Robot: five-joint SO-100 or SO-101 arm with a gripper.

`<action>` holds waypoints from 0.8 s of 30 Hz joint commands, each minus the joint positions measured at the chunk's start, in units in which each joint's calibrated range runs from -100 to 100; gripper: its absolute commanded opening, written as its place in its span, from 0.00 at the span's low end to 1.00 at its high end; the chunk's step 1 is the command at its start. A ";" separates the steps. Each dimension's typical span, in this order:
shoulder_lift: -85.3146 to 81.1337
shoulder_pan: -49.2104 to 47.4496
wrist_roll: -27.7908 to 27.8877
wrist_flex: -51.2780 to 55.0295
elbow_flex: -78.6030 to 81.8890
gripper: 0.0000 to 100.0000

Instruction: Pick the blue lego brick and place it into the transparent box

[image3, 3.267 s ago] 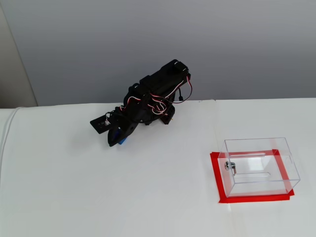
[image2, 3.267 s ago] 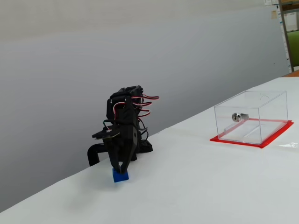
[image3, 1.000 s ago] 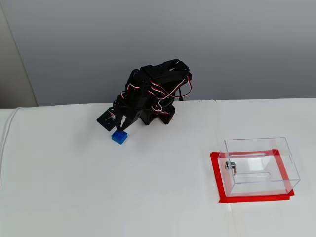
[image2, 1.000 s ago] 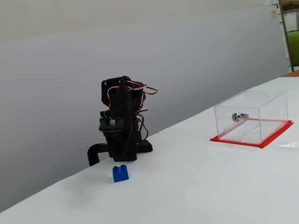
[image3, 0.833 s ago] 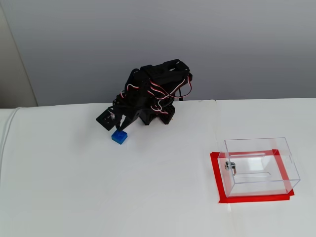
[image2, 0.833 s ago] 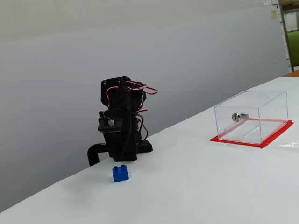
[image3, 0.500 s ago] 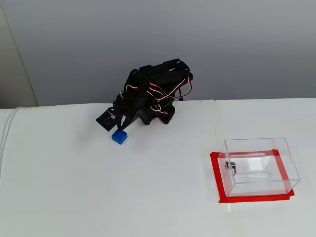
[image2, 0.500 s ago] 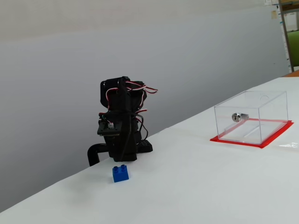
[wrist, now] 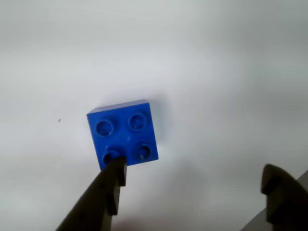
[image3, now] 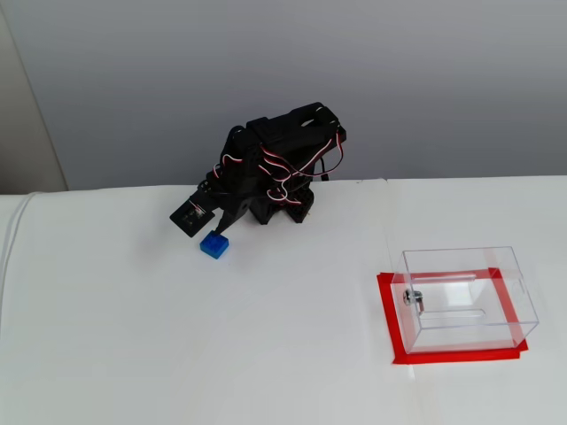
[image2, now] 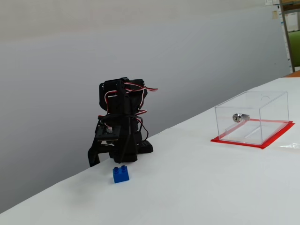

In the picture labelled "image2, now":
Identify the white table cloth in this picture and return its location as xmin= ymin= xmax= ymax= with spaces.
xmin=0 ymin=76 xmax=300 ymax=225

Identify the transparent plastic box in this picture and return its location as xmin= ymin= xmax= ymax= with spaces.
xmin=215 ymin=90 xmax=290 ymax=145

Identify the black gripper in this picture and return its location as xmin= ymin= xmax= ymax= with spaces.
xmin=87 ymin=121 xmax=141 ymax=168

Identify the black camera cable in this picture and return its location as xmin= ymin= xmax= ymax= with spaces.
xmin=137 ymin=118 xmax=150 ymax=142

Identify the blue lego brick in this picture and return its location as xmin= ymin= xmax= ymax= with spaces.
xmin=112 ymin=165 xmax=130 ymax=185

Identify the green board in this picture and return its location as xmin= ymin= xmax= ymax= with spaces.
xmin=288 ymin=30 xmax=300 ymax=69

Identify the metal storage shelf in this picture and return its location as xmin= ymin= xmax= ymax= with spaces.
xmin=278 ymin=0 xmax=300 ymax=74

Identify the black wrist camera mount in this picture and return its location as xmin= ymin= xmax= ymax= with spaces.
xmin=95 ymin=125 xmax=121 ymax=142

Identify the red white servo cable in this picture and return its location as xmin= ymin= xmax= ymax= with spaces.
xmin=124 ymin=82 xmax=158 ymax=113
xmin=105 ymin=90 xmax=120 ymax=114

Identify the white paper box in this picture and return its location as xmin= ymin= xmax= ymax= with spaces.
xmin=285 ymin=11 xmax=299 ymax=31

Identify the grey partition panel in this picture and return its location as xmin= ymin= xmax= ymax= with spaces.
xmin=0 ymin=0 xmax=293 ymax=215

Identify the silver lock cylinder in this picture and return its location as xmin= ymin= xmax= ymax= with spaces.
xmin=232 ymin=113 xmax=250 ymax=123

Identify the red tape frame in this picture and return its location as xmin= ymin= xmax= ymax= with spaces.
xmin=210 ymin=119 xmax=295 ymax=150

